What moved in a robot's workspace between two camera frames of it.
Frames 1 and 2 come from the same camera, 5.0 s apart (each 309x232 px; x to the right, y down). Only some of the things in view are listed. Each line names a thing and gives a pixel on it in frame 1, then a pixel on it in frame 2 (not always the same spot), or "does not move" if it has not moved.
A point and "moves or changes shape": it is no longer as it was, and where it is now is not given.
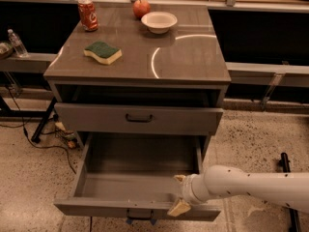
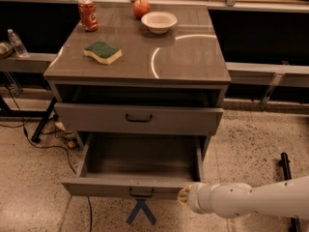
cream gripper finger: x=180 y=177 -> x=183 y=196
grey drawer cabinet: x=162 y=74 does not move
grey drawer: x=132 y=175 moves or changes shape
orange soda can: x=88 y=15 does not move
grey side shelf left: x=33 y=63 does not move
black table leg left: x=37 y=136 does not move
